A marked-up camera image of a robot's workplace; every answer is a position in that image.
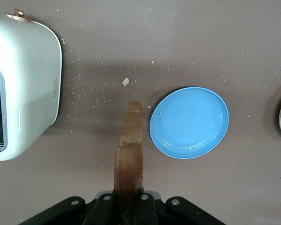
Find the white two-slot toaster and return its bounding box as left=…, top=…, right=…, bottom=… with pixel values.
left=0, top=8, right=63, bottom=162

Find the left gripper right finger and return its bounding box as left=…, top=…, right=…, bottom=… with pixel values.
left=134, top=193, right=225, bottom=225

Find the blue round plate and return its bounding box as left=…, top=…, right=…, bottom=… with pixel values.
left=149, top=86, right=230, bottom=160

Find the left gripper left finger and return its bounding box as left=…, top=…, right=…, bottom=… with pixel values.
left=20, top=193, right=121, bottom=225

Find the brown bread slice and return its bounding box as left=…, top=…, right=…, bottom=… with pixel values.
left=114, top=101, right=145, bottom=225

